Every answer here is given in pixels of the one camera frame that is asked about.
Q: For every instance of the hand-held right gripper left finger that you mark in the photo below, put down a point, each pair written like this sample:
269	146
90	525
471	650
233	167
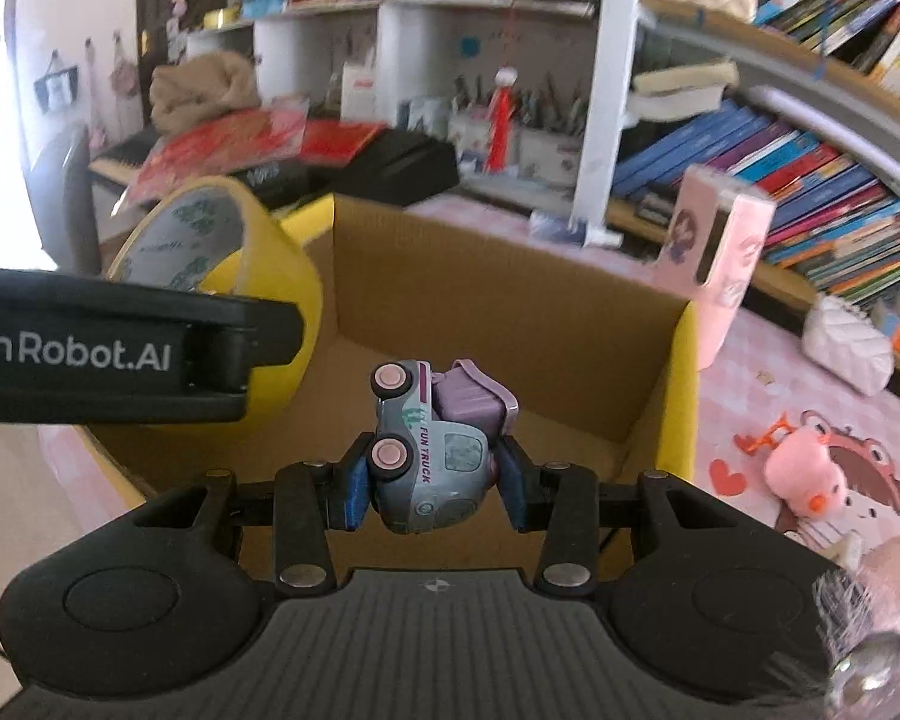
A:
354	491

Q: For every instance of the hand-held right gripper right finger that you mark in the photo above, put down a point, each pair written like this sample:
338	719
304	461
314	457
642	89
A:
514	491

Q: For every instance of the teal plush toy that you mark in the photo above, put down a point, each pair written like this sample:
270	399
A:
427	465

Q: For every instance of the yellow cardboard box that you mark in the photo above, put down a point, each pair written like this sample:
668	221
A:
495	300

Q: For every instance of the yellow tape roll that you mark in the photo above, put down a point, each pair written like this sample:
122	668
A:
270	255

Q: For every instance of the grey chair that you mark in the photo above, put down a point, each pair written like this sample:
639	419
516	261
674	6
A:
64	195

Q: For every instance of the red plastic packet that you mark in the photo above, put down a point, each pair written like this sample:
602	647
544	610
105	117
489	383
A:
225	142

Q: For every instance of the black case with white print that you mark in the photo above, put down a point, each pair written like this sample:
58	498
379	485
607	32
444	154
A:
270	181

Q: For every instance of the dark hanging tote bag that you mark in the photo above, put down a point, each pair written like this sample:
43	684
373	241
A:
56	86

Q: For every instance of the white blue tube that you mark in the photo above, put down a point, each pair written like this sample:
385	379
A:
570	229

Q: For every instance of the pink hanging bag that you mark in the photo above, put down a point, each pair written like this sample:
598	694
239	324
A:
124	71

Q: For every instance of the brown cloth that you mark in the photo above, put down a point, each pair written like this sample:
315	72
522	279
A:
202	90

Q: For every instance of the tall pink printed carton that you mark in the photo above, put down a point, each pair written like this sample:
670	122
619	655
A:
727	277

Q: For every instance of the red book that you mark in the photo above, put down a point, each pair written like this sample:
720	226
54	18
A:
337	139

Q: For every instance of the black keyboard piano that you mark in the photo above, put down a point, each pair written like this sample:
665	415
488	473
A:
412	165

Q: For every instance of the white pen holder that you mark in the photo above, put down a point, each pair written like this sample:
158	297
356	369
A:
547	157
480	136

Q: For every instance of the yellow tape on shelf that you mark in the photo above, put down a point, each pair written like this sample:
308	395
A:
221	19

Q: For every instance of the small white quilted pouch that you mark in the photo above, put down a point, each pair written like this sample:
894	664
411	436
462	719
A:
844	345

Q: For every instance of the white box red label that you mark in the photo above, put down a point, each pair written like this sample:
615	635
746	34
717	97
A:
360	94

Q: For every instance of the blue tissue pack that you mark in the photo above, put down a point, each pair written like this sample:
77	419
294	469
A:
262	7

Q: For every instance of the clear plastic pouch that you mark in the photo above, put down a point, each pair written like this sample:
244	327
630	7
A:
881	660

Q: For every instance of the white wooden bookshelf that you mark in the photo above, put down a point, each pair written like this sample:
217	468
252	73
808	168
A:
607	90

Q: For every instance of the long row of books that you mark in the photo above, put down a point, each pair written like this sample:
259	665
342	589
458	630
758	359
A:
795	187

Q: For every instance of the thick lying book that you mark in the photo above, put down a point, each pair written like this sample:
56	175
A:
682	90

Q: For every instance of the white desk shelf unit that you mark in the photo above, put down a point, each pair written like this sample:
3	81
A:
420	37

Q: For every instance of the slanted row of books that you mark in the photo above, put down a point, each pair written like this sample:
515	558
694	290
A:
855	7

